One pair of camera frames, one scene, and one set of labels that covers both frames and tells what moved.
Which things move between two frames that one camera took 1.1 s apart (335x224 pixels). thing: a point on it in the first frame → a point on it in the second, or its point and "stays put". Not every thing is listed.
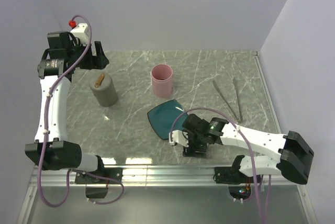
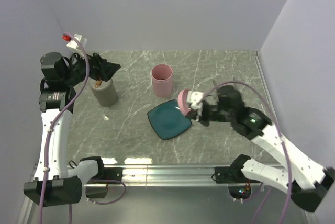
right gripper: [190, 151] → [202, 119]
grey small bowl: [100, 82] stays put
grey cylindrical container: [103, 88] stays put
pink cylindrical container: [162, 75] stays put
